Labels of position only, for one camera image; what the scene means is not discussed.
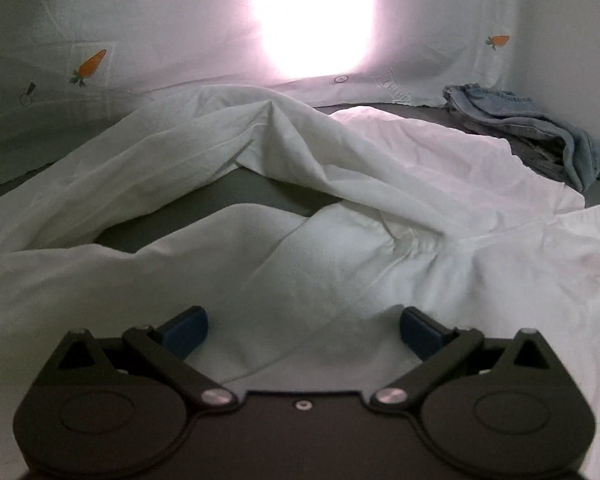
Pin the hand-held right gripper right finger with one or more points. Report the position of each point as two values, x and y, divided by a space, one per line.
419 334

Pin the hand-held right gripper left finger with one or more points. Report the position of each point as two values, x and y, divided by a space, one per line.
186 334

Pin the white garment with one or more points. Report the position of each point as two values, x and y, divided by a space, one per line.
290 270

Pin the blue denim jeans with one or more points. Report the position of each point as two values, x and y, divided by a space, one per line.
535 125

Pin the carrot print white sheet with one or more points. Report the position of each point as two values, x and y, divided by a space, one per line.
145 35

